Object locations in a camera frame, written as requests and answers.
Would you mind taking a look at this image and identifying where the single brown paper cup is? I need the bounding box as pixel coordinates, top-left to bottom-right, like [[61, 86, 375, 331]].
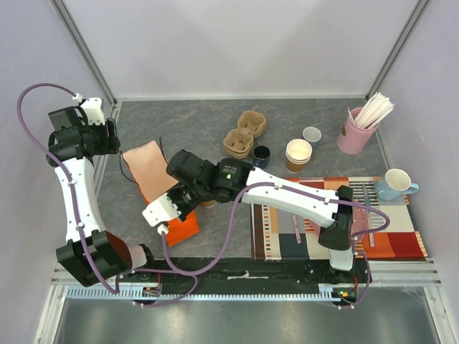
[[201, 200, 217, 208]]

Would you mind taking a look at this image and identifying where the orange paper bag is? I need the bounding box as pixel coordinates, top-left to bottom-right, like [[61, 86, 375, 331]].
[[121, 140, 199, 247]]

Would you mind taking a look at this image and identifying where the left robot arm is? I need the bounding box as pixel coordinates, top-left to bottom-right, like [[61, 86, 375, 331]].
[[47, 98, 158, 287]]

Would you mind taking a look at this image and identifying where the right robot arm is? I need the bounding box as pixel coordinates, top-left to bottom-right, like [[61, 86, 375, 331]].
[[166, 150, 354, 282]]

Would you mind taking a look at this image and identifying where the cardboard cup carrier stack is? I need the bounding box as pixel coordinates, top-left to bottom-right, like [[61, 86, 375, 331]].
[[222, 110, 267, 159]]

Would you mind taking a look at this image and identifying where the dark blue ceramic mug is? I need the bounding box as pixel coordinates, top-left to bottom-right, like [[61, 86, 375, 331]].
[[252, 145, 270, 169]]

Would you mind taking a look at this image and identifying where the stack of brown paper cups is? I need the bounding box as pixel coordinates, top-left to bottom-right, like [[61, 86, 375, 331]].
[[285, 139, 313, 173]]

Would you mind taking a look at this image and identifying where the pink dotted plate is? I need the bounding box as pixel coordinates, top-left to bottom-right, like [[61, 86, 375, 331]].
[[351, 208, 369, 242]]

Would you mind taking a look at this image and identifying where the pink straw holder cup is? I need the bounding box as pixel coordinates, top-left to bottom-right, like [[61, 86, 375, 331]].
[[336, 107, 377, 155]]

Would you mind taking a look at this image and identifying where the patterned colourful placemat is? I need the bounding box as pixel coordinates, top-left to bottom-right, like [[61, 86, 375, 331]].
[[251, 176, 428, 261]]

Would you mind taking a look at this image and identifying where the bundle of white straws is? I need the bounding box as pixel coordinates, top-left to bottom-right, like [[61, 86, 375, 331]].
[[354, 92, 394, 129]]

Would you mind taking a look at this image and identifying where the light blue mug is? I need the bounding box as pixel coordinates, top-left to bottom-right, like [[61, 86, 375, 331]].
[[375, 168, 419, 201]]

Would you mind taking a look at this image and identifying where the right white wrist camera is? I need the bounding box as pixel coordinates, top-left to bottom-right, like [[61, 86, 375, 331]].
[[142, 193, 181, 235]]

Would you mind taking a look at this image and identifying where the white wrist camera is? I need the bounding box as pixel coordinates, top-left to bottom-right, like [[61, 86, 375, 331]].
[[142, 193, 181, 235], [72, 93, 105, 125]]

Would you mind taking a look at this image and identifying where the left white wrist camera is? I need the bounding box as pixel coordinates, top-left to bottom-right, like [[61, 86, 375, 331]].
[[72, 93, 105, 125]]

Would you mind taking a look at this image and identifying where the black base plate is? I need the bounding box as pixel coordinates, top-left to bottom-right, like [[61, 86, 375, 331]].
[[120, 257, 368, 294]]

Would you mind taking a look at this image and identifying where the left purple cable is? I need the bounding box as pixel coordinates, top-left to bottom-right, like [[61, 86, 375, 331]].
[[16, 82, 198, 308]]

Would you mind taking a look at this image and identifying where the purple cable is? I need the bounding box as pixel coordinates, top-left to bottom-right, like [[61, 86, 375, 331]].
[[16, 82, 198, 308], [161, 181, 390, 310]]

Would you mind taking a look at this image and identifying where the fork with pink handle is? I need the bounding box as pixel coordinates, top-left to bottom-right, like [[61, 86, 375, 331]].
[[291, 214, 302, 244]]

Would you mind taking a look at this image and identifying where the grey slotted cable duct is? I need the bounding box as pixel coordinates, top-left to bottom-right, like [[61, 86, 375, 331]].
[[66, 285, 359, 302]]

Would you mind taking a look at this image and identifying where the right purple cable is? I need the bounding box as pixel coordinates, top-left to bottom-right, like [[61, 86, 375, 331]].
[[161, 181, 390, 310]]

